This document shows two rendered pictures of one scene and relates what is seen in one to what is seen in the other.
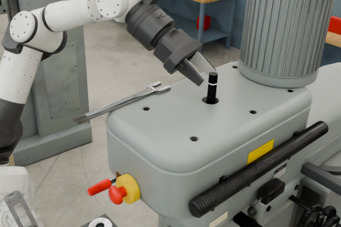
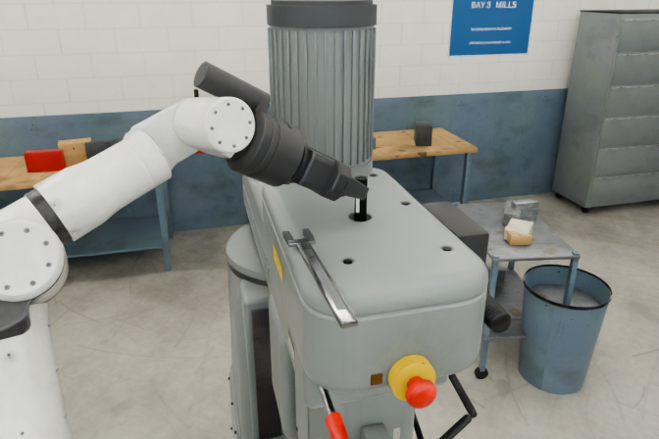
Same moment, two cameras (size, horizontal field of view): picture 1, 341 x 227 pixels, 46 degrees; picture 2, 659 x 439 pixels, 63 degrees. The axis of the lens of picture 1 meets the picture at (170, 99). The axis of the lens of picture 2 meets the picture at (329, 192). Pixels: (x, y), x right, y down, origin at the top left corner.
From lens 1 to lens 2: 0.78 m
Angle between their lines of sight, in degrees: 56
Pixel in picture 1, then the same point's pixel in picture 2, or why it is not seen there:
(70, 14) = (125, 182)
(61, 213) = not seen: outside the picture
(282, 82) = (366, 169)
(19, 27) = (20, 263)
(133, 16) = (265, 136)
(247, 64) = not seen: hidden behind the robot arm
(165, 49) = (322, 167)
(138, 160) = (429, 317)
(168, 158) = (478, 277)
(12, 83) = (51, 406)
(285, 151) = not seen: hidden behind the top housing
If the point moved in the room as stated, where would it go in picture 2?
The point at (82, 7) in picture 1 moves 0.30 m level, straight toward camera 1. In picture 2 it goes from (153, 158) to (422, 182)
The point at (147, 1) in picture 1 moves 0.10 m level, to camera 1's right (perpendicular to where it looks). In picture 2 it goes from (264, 107) to (303, 94)
